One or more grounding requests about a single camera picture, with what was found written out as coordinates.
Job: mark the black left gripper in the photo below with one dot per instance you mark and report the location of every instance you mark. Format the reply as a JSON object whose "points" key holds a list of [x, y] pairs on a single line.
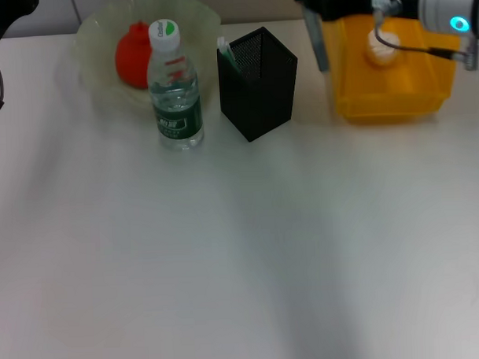
{"points": [[1, 18]]}

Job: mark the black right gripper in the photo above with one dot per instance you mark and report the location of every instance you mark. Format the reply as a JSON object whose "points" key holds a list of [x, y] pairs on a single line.
{"points": [[355, 0]]}

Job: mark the grey glitter pen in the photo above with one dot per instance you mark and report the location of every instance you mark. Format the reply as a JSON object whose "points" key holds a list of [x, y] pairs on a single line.
{"points": [[317, 39]]}

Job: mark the white paper ball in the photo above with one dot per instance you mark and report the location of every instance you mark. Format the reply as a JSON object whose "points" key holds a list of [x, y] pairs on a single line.
{"points": [[382, 52]]}

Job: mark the red orange toy fruit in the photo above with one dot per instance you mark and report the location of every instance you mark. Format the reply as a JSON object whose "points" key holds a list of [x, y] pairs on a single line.
{"points": [[133, 57]]}

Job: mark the mint green pen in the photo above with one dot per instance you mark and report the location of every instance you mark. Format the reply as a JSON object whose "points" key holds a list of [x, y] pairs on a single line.
{"points": [[229, 55]]}

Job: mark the clear green-label water bottle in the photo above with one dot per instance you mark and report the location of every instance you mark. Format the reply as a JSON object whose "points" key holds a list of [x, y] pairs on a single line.
{"points": [[175, 91]]}

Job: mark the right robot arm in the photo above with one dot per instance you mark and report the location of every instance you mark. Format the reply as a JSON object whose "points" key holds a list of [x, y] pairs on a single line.
{"points": [[450, 6]]}

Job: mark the pale green glass fruit plate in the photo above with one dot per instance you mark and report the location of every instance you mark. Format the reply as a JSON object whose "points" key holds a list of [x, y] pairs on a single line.
{"points": [[97, 38]]}

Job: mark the black mesh pen holder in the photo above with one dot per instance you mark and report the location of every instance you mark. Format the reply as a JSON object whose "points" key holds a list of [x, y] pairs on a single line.
{"points": [[260, 96]]}

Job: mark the yellow plastic bin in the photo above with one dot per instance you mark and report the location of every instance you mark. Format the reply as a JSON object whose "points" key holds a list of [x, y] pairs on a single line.
{"points": [[398, 91]]}

